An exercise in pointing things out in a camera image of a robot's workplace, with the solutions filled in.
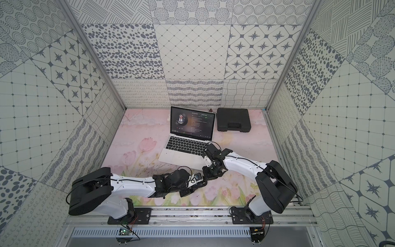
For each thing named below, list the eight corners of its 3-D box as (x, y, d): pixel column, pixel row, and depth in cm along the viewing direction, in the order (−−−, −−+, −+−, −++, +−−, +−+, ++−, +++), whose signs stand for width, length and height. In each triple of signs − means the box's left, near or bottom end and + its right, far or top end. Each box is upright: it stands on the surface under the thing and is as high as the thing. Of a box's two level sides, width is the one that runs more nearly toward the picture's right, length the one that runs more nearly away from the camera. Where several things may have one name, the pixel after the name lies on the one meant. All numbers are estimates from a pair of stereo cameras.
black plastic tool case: (217, 131, 108) (218, 127, 104) (216, 112, 120) (216, 107, 116) (251, 132, 108) (252, 127, 104) (246, 112, 120) (247, 107, 116)
